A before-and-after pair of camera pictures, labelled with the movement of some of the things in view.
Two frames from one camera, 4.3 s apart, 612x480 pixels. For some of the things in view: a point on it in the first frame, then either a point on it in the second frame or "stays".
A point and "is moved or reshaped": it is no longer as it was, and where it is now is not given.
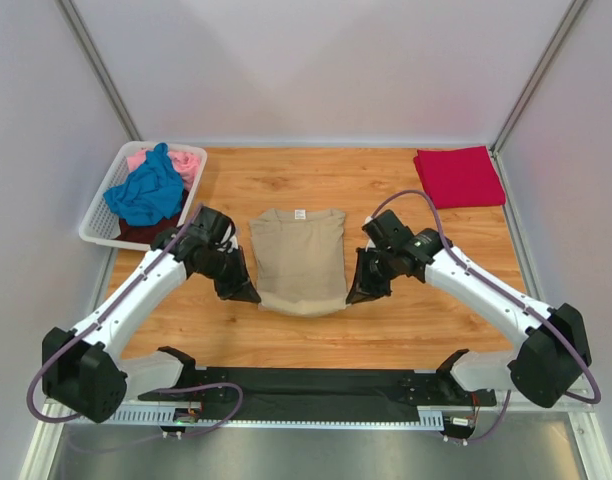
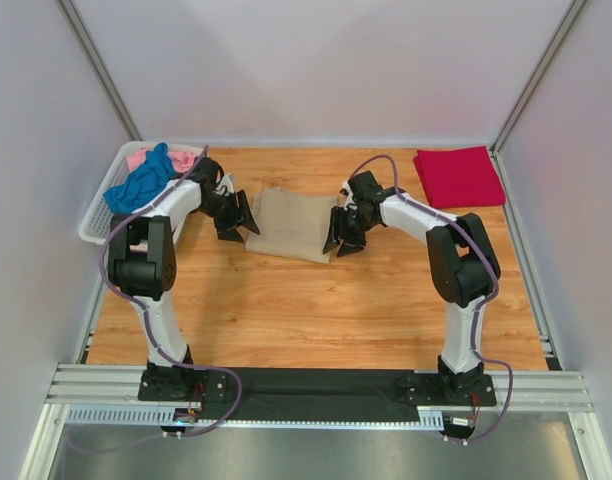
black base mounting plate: (283, 394) stays
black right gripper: (369, 272) -> (348, 226)
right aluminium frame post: (554, 46) stays
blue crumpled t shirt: (152, 192) stays
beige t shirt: (300, 260) is moved or reshaped
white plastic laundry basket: (99, 220) stays
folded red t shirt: (458, 177) stays
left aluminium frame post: (81, 38) stays
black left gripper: (231, 270) -> (231, 214)
